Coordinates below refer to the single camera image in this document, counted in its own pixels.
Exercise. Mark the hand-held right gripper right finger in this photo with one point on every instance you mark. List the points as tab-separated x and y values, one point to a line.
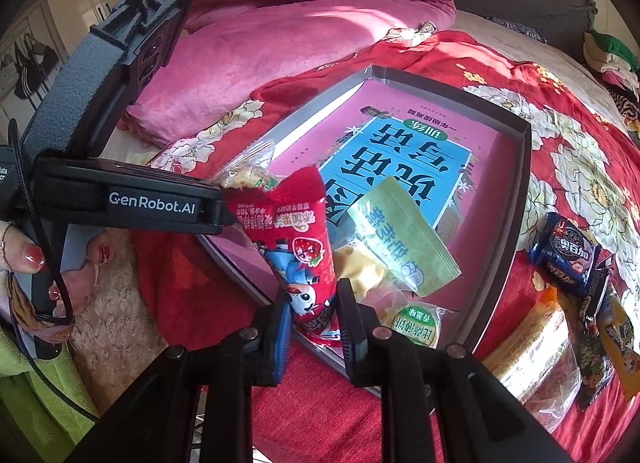
350	333

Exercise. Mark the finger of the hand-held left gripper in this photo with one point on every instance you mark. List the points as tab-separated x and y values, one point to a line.
234	218

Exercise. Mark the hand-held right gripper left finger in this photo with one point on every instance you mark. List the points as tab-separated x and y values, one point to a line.
282	338

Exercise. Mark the red strawberry snack packet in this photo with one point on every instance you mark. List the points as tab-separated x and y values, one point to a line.
295	253

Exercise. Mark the grey cardboard box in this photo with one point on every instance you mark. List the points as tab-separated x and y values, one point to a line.
505	263

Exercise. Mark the black green pea snack packet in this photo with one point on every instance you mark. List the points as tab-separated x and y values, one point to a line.
595	368

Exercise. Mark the person's left hand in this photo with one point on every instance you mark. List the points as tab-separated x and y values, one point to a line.
30	255

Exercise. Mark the clear packet of yellow snack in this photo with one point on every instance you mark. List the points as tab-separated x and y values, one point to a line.
357	270

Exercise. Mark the round biscuit clear packet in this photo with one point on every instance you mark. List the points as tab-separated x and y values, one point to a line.
417	325

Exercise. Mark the pale green snack packet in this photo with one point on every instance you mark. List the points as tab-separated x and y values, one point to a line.
400	238

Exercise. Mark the brown fluffy blanket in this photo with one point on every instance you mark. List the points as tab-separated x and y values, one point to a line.
115	323

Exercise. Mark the pink quilt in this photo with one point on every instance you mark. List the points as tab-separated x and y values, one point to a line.
280	43

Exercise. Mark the long orange clear packet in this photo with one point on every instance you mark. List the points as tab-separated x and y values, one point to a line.
535	358

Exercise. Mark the pink and blue book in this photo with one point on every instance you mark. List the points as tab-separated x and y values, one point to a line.
415	153

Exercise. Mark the blue cookie packet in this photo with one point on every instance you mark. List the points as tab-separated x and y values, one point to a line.
565	253

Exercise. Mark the person's green clothing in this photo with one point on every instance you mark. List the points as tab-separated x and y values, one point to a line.
35	403

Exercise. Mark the red floral blanket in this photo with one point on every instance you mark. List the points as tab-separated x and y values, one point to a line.
560	168

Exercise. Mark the dark patterned cloth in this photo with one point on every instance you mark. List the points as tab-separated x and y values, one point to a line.
517	29

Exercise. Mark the stack of folded clothes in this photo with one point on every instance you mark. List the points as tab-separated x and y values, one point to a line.
617	73

